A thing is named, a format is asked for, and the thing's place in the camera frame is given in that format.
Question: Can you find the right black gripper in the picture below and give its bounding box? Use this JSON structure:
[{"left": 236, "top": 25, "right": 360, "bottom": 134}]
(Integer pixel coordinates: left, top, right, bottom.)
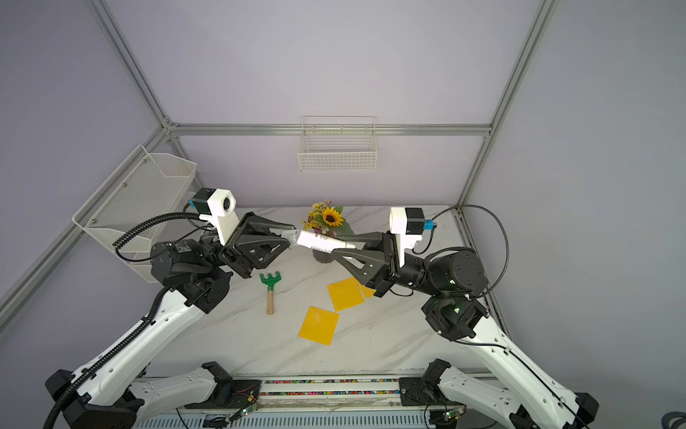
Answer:
[{"left": 341, "top": 231, "right": 446, "bottom": 298}]

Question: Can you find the brown ribbed vase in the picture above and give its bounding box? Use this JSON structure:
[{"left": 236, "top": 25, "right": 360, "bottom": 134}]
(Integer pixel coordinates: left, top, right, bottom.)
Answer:
[{"left": 313, "top": 250, "right": 333, "bottom": 264}]

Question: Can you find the yellow envelope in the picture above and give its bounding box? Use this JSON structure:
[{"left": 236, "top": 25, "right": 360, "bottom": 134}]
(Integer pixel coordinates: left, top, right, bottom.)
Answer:
[
  {"left": 298, "top": 307, "right": 339, "bottom": 346},
  {"left": 327, "top": 278, "right": 366, "bottom": 312},
  {"left": 360, "top": 285, "right": 375, "bottom": 299}
]

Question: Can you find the white glue stick cap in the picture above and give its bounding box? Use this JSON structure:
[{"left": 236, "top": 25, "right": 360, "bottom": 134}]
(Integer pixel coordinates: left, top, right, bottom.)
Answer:
[{"left": 280, "top": 229, "right": 299, "bottom": 243}]

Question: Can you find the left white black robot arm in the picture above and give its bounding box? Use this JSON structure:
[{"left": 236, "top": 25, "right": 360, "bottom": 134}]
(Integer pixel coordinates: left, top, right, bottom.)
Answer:
[{"left": 44, "top": 212, "right": 297, "bottom": 428}]

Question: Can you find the white glue stick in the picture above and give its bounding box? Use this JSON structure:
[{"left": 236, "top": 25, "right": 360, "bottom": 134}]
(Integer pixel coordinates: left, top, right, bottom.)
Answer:
[{"left": 296, "top": 231, "right": 356, "bottom": 254}]

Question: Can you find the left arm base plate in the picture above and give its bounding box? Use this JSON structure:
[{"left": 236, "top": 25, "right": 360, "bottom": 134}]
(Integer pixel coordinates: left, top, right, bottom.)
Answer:
[{"left": 184, "top": 379, "right": 262, "bottom": 409}]

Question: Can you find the green toy rake wooden handle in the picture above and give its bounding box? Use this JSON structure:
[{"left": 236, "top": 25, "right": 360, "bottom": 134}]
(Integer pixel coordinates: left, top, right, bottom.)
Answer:
[{"left": 260, "top": 271, "right": 282, "bottom": 316}]

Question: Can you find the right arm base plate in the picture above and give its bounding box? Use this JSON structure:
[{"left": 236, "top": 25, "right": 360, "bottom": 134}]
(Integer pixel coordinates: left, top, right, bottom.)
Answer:
[{"left": 398, "top": 376, "right": 464, "bottom": 407}]

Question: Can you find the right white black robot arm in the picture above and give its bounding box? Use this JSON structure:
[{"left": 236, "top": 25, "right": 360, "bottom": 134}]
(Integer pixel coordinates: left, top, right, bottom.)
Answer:
[{"left": 330, "top": 232, "right": 600, "bottom": 428}]

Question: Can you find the white two-tier mesh shelf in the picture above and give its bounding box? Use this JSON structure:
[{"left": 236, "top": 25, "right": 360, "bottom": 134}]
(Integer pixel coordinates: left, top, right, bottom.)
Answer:
[{"left": 73, "top": 146, "right": 197, "bottom": 253}]

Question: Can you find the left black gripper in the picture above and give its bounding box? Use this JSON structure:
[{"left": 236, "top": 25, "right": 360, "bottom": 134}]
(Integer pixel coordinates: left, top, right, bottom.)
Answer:
[{"left": 200, "top": 215, "right": 296, "bottom": 282}]

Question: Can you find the white wire wall basket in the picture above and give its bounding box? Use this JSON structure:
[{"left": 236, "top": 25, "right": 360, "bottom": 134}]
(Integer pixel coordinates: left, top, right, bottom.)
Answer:
[{"left": 298, "top": 115, "right": 378, "bottom": 173}]

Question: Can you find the sunflower bouquet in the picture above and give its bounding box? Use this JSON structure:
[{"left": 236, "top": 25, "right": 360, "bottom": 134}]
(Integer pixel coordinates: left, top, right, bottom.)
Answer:
[{"left": 303, "top": 200, "right": 355, "bottom": 238}]

